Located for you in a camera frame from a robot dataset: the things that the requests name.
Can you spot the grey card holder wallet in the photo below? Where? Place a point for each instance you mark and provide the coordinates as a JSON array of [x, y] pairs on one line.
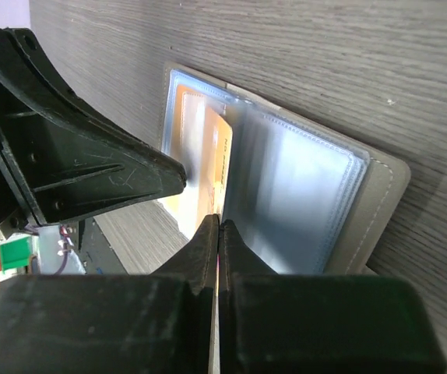
[[304, 198]]

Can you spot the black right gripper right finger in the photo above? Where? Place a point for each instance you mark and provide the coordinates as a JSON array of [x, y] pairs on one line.
[[274, 323]]

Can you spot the green plastic bin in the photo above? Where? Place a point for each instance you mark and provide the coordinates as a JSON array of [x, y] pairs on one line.
[[15, 254]]

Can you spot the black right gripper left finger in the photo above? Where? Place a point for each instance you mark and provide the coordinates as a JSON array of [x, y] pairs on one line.
[[156, 323]]

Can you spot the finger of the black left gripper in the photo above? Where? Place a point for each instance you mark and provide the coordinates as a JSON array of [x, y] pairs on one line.
[[60, 159]]

